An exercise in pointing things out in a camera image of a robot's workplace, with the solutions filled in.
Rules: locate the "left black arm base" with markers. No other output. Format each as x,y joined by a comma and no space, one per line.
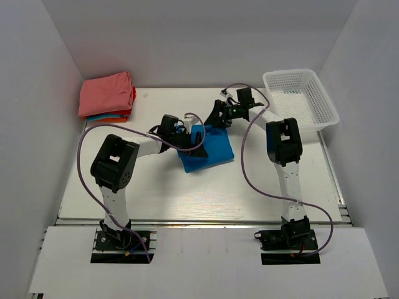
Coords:
122,247

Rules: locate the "blue t-shirt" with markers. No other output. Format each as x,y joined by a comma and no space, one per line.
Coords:
217,146

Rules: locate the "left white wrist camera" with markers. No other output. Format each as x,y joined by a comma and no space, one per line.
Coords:
189,121

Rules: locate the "teal folded t-shirt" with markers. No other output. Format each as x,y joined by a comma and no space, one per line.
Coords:
106,117

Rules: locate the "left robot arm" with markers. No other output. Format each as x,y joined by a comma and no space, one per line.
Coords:
114,163

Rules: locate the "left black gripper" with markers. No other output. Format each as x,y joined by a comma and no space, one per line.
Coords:
201,153

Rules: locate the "aluminium table edge rail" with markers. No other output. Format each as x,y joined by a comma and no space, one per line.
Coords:
191,223

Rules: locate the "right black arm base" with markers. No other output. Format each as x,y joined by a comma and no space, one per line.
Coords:
294,243

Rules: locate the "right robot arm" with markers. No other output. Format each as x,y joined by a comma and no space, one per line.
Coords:
283,143

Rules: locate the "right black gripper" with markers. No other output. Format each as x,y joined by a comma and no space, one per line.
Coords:
215,119

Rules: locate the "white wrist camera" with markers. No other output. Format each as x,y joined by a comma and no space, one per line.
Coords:
189,121
228,98

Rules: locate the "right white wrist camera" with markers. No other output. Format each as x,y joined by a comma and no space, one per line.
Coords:
228,98

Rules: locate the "white plastic basket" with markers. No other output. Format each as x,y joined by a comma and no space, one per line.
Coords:
299,94

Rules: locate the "pink folded t-shirt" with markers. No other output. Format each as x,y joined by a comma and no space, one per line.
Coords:
99,94

